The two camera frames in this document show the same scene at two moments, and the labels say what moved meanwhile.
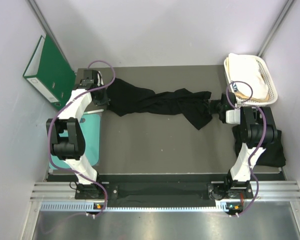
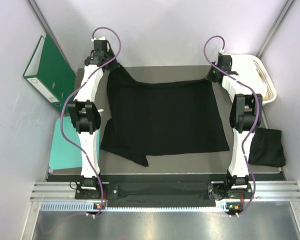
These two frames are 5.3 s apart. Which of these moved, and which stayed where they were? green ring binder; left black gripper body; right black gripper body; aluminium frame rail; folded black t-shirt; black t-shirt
Moved: black t-shirt; right black gripper body; left black gripper body
Stayed: green ring binder; folded black t-shirt; aluminium frame rail
